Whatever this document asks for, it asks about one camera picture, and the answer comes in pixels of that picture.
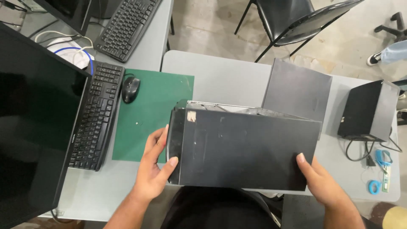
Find person's left hand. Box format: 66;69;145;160
132;124;179;201

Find person's right hand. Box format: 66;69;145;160
296;153;348;211

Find black computer tower case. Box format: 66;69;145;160
166;99;322;192

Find green cutting mat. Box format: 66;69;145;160
112;68;195;164

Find green memory module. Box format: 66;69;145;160
382;165;392;193

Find black keyboard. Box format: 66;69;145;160
68;61;126;172

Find person's black shirt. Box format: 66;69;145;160
160;185;283;229

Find black computer mouse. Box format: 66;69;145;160
121;76;141;104

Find small black computer tower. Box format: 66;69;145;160
337;80;401;142

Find grey case side panel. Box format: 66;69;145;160
262;58;333;140

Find black computer monitor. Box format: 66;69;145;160
0;22;93;229

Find black metal chair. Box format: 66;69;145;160
234;0;365;63

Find black office chair base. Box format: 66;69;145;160
374;12;407;42

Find black power cable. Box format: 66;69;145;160
345;127;403;162

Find blue wrist strap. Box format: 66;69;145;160
368;149;393;195

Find blue network cable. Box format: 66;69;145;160
53;47;94;76

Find white cable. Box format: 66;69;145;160
34;31;94;64

